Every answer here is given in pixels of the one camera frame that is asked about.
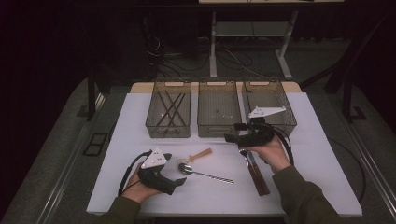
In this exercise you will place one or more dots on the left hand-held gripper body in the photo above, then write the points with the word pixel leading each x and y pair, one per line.
pixel 154 179

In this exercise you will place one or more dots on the smoky clear plastic bin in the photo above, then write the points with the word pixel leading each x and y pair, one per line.
pixel 155 102
pixel 267 96
pixel 219 107

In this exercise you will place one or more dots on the black chopstick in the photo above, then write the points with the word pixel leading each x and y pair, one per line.
pixel 163 117
pixel 181 101

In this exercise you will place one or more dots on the white table cover sheet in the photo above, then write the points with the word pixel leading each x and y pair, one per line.
pixel 218 199

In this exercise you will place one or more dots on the person's right hand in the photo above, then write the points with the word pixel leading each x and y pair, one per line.
pixel 274 155

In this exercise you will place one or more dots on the person's left hand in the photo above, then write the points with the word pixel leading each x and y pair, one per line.
pixel 137 191

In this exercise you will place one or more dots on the white metal desk frame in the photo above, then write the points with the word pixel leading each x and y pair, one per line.
pixel 213 46

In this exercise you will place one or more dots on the metal floor rail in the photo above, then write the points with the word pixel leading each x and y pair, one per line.
pixel 67 183
pixel 373 177

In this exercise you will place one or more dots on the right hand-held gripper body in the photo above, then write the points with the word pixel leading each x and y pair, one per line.
pixel 258 133

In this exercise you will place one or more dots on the black metal stand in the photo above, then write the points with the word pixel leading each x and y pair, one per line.
pixel 91 99
pixel 347 99

